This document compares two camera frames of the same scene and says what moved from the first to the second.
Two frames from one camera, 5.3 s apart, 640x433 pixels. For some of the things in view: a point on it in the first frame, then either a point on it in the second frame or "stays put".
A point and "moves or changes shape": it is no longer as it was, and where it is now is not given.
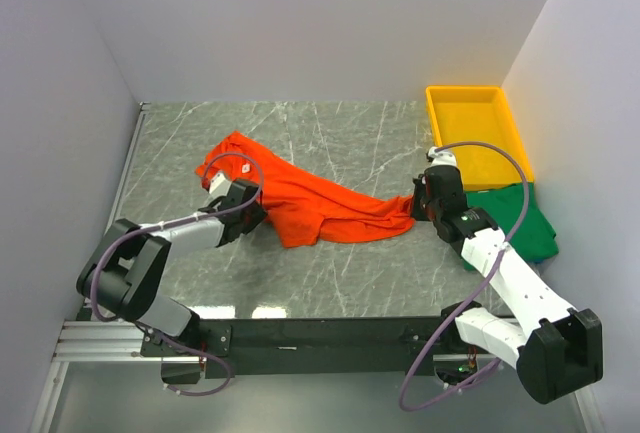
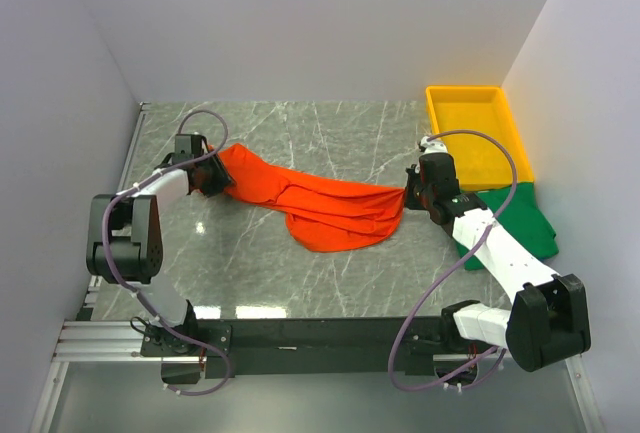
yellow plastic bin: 479,114 stays put
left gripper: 259,213 to 223,177
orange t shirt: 303,200 moves or changes shape
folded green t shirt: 535,239 stays put
